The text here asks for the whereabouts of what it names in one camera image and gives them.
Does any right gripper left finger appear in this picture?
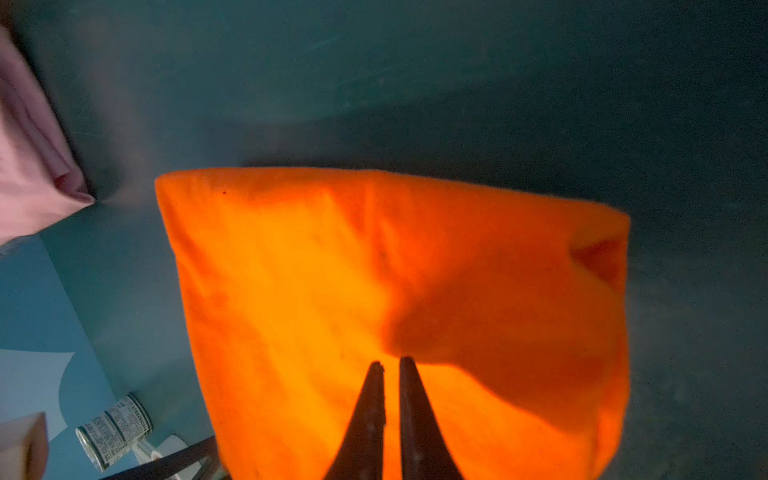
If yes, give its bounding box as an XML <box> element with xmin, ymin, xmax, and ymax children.
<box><xmin>324</xmin><ymin>361</ymin><xmax>386</xmax><ymax>480</ymax></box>

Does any white tape roll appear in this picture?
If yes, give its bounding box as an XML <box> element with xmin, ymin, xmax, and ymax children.
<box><xmin>132</xmin><ymin>435</ymin><xmax>201</xmax><ymax>480</ymax></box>

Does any silver tin can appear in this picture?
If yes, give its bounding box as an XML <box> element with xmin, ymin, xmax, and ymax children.
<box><xmin>75</xmin><ymin>393</ymin><xmax>154</xmax><ymax>473</ymax></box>

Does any orange t shirt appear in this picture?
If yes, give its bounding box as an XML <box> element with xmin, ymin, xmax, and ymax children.
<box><xmin>155</xmin><ymin>168</ymin><xmax>630</xmax><ymax>479</ymax></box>

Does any pink folded t shirt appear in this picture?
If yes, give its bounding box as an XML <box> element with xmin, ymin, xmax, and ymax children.
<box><xmin>1</xmin><ymin>28</ymin><xmax>95</xmax><ymax>245</ymax></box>

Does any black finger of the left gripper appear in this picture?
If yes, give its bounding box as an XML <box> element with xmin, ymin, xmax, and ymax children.
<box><xmin>104</xmin><ymin>437</ymin><xmax>221</xmax><ymax>480</ymax></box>

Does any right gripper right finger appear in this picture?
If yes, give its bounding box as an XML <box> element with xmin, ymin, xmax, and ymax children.
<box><xmin>399</xmin><ymin>357</ymin><xmax>463</xmax><ymax>480</ymax></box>

